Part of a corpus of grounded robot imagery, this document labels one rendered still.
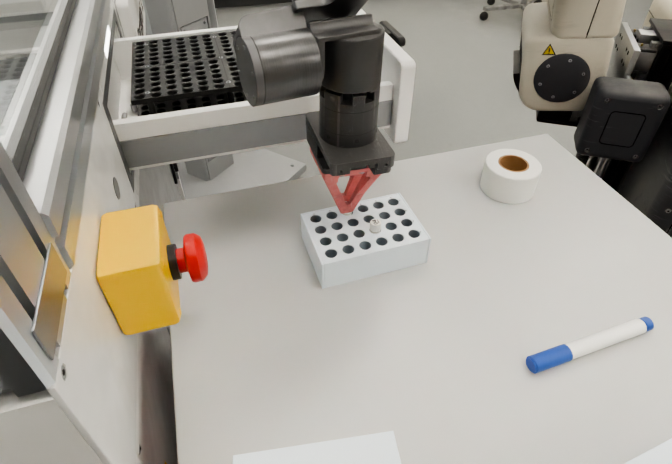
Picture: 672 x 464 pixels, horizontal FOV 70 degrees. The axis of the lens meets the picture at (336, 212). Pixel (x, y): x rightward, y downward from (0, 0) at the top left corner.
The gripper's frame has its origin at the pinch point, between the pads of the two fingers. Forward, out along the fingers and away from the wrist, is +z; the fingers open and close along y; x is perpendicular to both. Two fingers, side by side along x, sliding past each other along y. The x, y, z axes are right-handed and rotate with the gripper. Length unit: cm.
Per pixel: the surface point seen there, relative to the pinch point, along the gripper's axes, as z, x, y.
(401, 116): -5.1, 9.8, -8.4
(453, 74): 77, 121, -180
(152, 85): -8.2, -18.8, -17.8
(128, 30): -7.4, -22.3, -39.6
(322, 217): 1.5, -2.7, 0.1
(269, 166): 77, 8, -119
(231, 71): -8.8, -9.3, -18.1
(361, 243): 1.7, 0.3, 5.0
